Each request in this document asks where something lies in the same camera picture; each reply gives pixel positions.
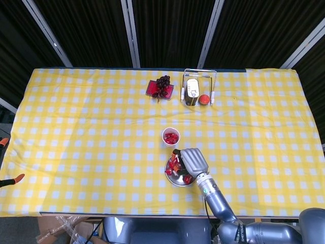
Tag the round steel plate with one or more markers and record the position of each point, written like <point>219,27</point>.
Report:
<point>177,181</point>

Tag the dark green gold tin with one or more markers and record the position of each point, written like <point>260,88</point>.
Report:
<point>191,89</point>

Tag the brown cardboard box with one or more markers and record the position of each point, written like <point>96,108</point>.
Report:
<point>86,230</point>

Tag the white paper cup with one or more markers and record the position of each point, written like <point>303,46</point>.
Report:
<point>164,130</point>

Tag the dark purple grape bunch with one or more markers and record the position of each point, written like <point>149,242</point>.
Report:
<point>162,81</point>

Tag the grey robot torso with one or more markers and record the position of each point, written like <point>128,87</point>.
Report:
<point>157,231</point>

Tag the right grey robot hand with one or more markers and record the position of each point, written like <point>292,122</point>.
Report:
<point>194,162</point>

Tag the white metal frame post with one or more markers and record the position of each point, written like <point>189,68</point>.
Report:
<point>210,33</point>
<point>130,33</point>
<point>7,106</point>
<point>304,47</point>
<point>47,33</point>

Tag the black pleated curtain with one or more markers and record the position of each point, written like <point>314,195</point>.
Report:
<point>165,30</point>

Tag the clear plastic packaging film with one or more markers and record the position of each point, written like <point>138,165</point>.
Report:
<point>63,223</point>

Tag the yellow white checked tablecloth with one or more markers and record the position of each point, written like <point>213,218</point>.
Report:
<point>76,127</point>

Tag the black spring clamp orange tips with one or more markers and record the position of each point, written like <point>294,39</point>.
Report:
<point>19,178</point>
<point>4,142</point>

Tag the red rectangular tray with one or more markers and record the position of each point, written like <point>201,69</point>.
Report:
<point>152,87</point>

